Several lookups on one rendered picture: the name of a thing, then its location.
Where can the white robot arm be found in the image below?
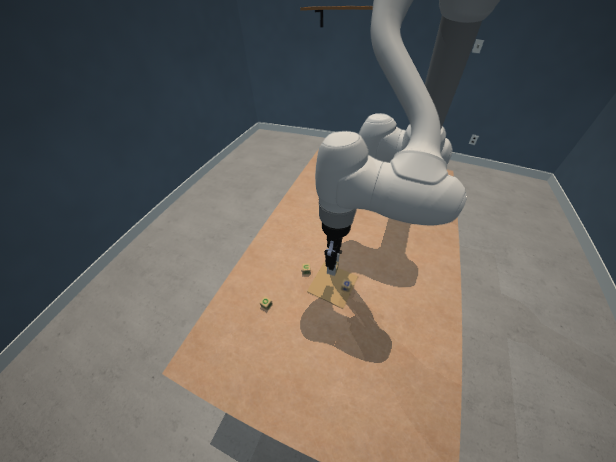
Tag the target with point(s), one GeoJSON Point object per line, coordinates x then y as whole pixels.
{"type": "Point", "coordinates": [413, 187]}

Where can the tan flat mat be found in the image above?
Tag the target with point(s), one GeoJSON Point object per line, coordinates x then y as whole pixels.
{"type": "Point", "coordinates": [328, 287]}

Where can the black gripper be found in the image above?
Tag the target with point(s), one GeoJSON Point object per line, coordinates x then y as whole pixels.
{"type": "Point", "coordinates": [334, 246]}

